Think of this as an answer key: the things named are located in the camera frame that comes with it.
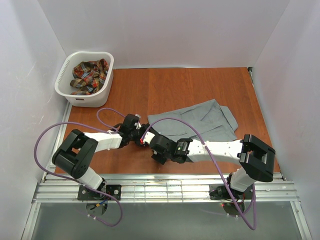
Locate grey long sleeve shirt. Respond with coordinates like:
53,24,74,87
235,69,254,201
147,98,239,163

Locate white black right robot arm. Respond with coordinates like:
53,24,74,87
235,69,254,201
143,132,276,193

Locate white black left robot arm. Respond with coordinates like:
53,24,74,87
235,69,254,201
52,114,142,191

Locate plaid long sleeve shirt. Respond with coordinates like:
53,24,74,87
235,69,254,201
69,58,109,95

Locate white plastic laundry basket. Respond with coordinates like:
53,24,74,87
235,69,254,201
54,51,114,108

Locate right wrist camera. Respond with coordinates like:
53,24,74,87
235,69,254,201
140,131,156,145

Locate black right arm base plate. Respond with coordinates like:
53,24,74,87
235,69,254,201
208,183,257,201

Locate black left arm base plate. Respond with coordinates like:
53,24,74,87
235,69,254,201
77,184,122,201

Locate aluminium rail frame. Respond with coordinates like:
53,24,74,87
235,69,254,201
22,173,312,240

